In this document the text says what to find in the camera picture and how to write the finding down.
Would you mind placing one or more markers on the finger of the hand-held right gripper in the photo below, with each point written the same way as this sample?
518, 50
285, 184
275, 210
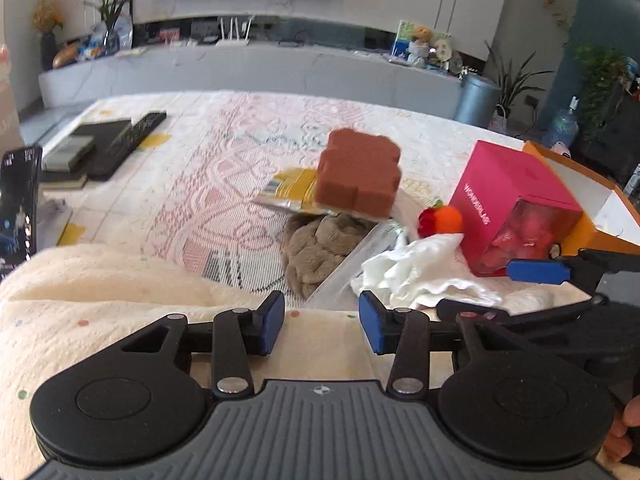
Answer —
480, 308
537, 271

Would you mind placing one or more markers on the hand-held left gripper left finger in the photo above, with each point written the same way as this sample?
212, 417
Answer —
272, 322

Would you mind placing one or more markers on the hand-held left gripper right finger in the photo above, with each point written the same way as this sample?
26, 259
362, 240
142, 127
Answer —
372, 322

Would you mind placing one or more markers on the orange box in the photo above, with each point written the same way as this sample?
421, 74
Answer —
592, 232

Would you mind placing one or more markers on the white tissue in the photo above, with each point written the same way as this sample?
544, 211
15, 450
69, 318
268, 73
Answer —
415, 270

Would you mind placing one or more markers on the brown plush toy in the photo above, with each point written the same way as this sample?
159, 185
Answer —
320, 250

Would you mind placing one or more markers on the red orange plush fruit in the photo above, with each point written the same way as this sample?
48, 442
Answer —
442, 220

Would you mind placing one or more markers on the brown sponge block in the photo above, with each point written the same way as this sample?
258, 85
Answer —
360, 175

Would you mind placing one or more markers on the person's right hand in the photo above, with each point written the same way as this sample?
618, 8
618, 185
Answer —
625, 427

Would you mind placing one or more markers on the clear plastic bag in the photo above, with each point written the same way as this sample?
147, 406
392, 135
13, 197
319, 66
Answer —
345, 275

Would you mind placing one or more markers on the pink box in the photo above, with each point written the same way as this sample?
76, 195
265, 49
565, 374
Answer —
505, 180

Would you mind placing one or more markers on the yellow snack packet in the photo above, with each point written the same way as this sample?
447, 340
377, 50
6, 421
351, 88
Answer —
290, 187

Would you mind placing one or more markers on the black cabinet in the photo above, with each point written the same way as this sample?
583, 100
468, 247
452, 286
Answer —
617, 152

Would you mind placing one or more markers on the large water bottle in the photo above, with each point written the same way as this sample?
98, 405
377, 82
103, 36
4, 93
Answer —
562, 127

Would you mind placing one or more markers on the small gift bag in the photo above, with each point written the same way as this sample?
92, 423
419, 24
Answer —
498, 121

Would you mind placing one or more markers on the pink white lace blanket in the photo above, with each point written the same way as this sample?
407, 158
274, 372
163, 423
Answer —
210, 160

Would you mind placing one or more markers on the blue grey trash bin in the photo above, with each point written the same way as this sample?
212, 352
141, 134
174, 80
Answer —
477, 100

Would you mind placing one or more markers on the spiky leaf floor plant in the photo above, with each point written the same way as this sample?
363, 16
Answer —
512, 85

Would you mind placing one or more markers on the bushy green plant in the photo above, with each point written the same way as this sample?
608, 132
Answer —
597, 85

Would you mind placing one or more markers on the yellow tape patch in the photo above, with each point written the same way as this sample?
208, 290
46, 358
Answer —
155, 140
71, 232

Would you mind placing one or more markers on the black remote control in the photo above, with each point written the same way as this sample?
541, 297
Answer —
137, 132

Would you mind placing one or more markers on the black notebook with grey box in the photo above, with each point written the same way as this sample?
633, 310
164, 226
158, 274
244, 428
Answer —
107, 155

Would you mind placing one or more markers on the grey television console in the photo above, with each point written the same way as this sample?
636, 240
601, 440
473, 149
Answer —
250, 77

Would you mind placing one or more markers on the teddy bear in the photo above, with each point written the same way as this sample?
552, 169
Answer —
420, 42

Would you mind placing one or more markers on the grey box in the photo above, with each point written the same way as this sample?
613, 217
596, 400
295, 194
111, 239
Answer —
67, 152

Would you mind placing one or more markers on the green blue picture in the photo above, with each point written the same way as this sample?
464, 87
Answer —
402, 40

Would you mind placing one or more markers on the black phone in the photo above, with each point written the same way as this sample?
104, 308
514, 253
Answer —
17, 210

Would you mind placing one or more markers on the white router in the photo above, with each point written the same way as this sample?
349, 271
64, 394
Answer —
234, 35

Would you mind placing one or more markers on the brown loaf shaped ornament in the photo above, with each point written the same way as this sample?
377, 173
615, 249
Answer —
65, 56

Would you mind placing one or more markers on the cardboard box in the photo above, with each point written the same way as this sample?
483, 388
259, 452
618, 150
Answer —
7, 110

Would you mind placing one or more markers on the green potted plant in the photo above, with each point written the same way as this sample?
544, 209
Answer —
112, 10

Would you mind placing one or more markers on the dried flowers in dark vase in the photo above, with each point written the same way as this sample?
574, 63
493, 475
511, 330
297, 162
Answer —
48, 35

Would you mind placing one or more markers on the wall socket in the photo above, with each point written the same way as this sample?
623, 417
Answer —
532, 102

